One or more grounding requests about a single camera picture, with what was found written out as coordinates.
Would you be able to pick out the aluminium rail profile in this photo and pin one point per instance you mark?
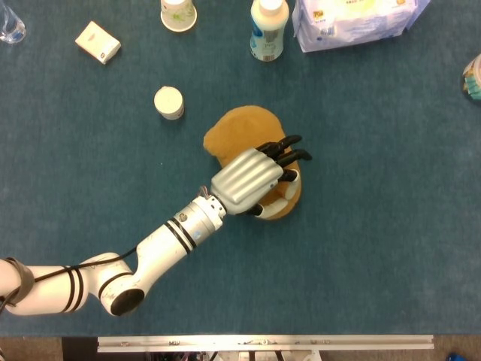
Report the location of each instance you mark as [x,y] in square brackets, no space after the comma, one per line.
[263,343]

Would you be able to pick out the white paper cup green print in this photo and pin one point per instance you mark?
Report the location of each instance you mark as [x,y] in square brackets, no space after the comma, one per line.
[178,15]

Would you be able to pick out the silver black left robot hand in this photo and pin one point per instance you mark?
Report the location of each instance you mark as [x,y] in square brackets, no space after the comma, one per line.
[244,180]

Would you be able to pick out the clear jar with teal packets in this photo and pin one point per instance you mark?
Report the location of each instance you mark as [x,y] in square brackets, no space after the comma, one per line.
[472,79]

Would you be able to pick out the small white cream jar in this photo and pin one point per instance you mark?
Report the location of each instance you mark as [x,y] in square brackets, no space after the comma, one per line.
[168,101]

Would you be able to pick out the blue felt table cloth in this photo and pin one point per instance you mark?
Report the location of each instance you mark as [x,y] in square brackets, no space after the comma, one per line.
[376,225]

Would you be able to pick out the pale green bottle white cap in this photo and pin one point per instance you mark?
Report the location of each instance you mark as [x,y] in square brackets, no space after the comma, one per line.
[268,30]

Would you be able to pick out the small white tissue pack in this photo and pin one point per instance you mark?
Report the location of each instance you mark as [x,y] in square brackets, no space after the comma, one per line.
[97,41]

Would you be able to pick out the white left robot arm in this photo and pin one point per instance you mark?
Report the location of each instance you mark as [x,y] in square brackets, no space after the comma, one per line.
[161,244]

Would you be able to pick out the large lilac wipes package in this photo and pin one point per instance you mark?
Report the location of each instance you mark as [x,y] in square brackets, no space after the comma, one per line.
[357,22]

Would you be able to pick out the brown plush toy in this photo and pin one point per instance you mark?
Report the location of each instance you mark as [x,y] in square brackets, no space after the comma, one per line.
[240,128]

